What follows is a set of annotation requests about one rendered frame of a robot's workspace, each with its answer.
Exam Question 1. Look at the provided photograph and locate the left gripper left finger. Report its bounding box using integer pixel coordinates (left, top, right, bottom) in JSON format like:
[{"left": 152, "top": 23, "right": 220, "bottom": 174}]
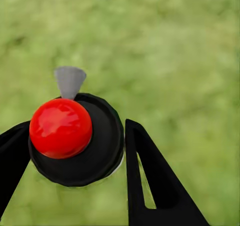
[{"left": 0, "top": 121, "right": 31, "bottom": 218}]

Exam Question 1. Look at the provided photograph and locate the pesticide atomizer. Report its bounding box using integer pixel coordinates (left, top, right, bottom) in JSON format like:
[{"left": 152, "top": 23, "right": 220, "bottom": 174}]
[{"left": 28, "top": 65, "right": 126, "bottom": 186}]

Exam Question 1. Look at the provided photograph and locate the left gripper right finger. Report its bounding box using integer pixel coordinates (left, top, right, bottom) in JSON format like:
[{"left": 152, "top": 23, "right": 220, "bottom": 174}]
[{"left": 125, "top": 119, "right": 210, "bottom": 226}]

